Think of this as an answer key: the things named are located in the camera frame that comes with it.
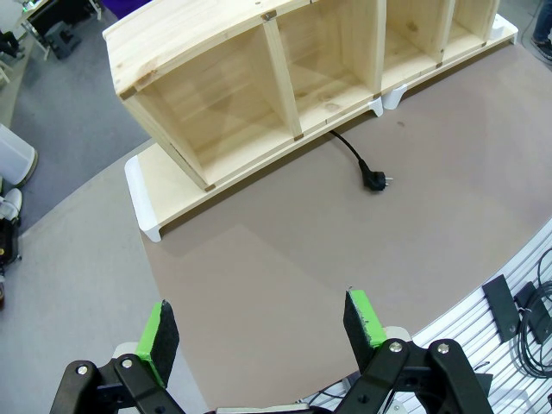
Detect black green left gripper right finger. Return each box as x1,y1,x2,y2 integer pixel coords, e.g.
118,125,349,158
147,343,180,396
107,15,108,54
336,289,495,414

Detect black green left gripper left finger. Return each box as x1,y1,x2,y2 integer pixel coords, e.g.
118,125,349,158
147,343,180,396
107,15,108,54
49,298,187,414

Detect black rectangular plate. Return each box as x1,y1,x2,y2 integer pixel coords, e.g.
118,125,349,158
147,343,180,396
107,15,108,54
481,274,522,344

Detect black power adapter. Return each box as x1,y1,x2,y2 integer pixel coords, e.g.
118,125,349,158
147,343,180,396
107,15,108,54
515,282,552,345

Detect white shoe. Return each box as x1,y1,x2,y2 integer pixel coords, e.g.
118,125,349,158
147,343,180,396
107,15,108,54
0,187,23,221

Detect white cylindrical bin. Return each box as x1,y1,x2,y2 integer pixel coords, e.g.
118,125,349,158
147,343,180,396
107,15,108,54
0,123,39,188

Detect wooden compartment shelf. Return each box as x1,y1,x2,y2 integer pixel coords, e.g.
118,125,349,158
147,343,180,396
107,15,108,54
102,0,502,192

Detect person's dark shoe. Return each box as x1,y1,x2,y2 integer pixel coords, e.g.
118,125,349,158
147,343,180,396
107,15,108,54
530,34,552,60

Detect black power adapters with cables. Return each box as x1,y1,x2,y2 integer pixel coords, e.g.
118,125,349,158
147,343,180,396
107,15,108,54
511,248,552,380

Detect black power cable with plug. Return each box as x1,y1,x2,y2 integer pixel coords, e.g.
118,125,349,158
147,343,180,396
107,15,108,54
329,129,396,196

